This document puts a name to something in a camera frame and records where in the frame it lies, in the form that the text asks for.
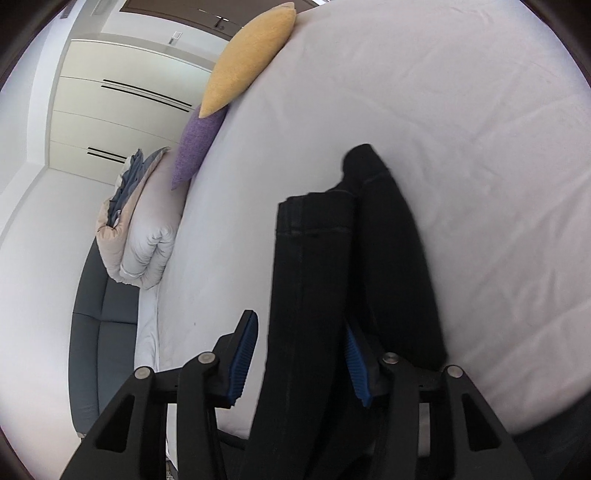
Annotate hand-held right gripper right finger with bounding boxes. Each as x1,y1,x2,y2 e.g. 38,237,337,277
344,318,536,480

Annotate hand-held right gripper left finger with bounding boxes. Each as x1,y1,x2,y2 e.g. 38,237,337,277
60,309,259,480

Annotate black pants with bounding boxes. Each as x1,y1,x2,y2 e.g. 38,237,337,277
240,144,448,480

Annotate white flat pillow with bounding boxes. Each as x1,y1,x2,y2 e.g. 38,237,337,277
134,288,160,370

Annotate grey padded headboard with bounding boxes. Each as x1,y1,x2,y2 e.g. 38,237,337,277
69,240,139,437

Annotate folded beige duvet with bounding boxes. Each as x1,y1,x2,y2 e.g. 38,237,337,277
95,147,181,291

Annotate purple cushion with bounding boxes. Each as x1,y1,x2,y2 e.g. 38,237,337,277
171,105,228,191

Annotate cream wardrobe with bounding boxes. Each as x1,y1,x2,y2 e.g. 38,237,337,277
48,39,220,185

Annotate bed with white sheet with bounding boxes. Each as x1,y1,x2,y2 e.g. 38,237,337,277
134,0,591,444

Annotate yellow cushion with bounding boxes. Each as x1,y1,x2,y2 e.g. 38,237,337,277
199,2,296,117

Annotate brown door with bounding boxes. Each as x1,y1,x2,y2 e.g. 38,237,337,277
119,0,319,35

